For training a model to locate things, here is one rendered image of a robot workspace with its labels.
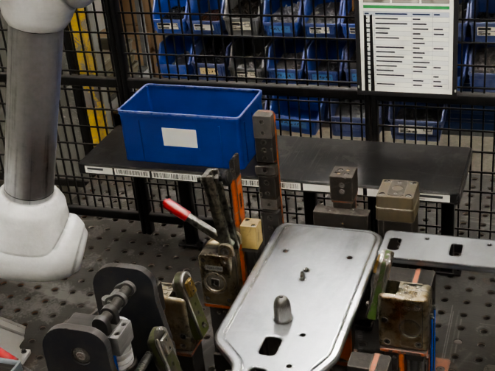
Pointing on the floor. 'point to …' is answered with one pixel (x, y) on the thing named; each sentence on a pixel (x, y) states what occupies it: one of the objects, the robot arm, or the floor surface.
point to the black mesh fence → (118, 49)
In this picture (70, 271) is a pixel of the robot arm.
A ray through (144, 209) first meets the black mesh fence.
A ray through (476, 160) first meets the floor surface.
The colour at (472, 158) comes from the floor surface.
